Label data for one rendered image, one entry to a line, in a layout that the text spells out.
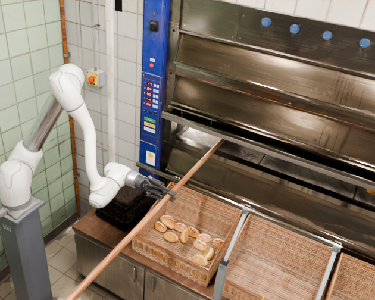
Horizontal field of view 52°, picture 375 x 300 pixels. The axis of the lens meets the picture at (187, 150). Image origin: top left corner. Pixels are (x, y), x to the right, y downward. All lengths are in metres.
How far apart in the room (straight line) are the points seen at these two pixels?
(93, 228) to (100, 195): 0.73
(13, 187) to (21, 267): 0.57
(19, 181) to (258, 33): 1.47
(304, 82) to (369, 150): 0.48
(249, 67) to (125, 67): 0.86
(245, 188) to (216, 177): 0.21
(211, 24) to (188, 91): 0.44
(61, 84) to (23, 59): 0.81
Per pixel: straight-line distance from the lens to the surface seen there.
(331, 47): 2.04
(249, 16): 2.12
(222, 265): 2.08
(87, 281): 1.65
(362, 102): 2.07
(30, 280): 2.65
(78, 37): 2.80
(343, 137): 2.17
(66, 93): 1.92
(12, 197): 2.23
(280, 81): 2.11
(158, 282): 2.57
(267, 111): 2.22
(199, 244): 2.59
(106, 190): 2.06
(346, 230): 2.45
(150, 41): 2.39
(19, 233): 2.36
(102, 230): 2.74
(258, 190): 2.47
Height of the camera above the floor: 2.49
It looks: 32 degrees down
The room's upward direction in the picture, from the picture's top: 6 degrees clockwise
